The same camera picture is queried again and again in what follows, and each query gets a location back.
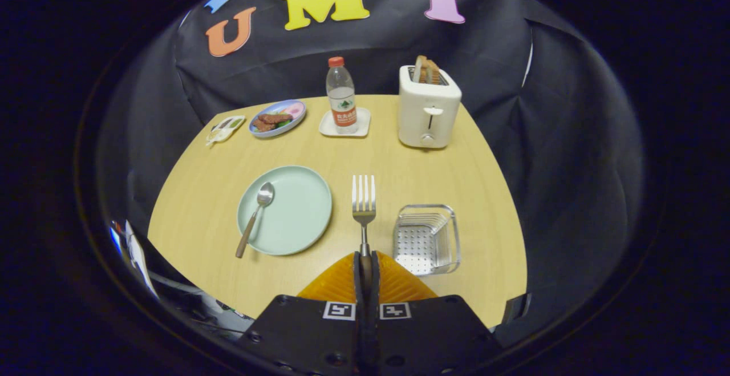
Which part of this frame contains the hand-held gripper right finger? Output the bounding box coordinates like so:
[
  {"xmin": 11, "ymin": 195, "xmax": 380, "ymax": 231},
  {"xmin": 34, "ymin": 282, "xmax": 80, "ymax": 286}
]
[{"xmin": 365, "ymin": 250, "xmax": 502, "ymax": 376}]

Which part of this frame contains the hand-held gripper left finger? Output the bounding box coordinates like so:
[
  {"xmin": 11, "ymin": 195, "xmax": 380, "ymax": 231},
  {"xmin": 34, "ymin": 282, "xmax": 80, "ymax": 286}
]
[{"xmin": 237, "ymin": 250, "xmax": 368, "ymax": 376}]

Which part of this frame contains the wooden handled metal fork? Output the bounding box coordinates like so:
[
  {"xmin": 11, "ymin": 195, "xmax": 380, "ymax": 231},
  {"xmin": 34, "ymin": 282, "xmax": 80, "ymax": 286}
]
[{"xmin": 351, "ymin": 175, "xmax": 377, "ymax": 285}]

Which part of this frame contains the wooden handled metal spoon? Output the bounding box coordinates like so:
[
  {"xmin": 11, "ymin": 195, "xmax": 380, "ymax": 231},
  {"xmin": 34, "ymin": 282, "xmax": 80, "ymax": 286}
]
[{"xmin": 235, "ymin": 181, "xmax": 275, "ymax": 259}]

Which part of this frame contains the clear cutlery drainer basket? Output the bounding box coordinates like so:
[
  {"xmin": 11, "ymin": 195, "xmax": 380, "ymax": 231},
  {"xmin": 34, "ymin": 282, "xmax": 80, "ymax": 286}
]
[{"xmin": 392, "ymin": 204, "xmax": 461, "ymax": 277}]

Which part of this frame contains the mint green plate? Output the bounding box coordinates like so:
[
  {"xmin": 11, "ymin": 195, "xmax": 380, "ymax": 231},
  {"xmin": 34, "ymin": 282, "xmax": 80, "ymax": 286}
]
[{"xmin": 237, "ymin": 165, "xmax": 333, "ymax": 257}]

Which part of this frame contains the dark grey box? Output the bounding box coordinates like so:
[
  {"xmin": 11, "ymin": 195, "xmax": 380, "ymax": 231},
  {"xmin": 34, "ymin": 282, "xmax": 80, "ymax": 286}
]
[{"xmin": 503, "ymin": 293, "xmax": 532, "ymax": 325}]

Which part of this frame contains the white square coaster tray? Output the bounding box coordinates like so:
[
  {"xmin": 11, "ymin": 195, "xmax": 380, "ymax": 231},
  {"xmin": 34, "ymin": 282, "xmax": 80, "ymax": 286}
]
[{"xmin": 319, "ymin": 108, "xmax": 371, "ymax": 138}]

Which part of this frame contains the white toaster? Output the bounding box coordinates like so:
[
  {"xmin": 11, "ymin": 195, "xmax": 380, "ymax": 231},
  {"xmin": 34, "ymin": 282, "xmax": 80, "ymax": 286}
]
[{"xmin": 398, "ymin": 65, "xmax": 463, "ymax": 149}]

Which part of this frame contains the red capped water bottle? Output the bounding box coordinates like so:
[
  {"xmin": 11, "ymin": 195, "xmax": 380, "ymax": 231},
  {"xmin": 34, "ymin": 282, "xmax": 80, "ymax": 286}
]
[{"xmin": 326, "ymin": 56, "xmax": 358, "ymax": 135}]

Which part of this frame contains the blue oval food plate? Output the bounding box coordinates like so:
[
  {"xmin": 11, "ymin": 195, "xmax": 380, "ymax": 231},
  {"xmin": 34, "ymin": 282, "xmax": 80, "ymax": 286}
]
[{"xmin": 249, "ymin": 100, "xmax": 307, "ymax": 138}]

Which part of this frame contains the white divided sauce dish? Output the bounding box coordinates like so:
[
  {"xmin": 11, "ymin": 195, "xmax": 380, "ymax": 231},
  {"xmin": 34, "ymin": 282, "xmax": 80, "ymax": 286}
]
[{"xmin": 206, "ymin": 115, "xmax": 246, "ymax": 147}]

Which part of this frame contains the white paper sheet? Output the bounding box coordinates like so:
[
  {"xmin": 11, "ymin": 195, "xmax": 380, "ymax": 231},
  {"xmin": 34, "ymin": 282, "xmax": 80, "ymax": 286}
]
[{"xmin": 124, "ymin": 220, "xmax": 159, "ymax": 300}]

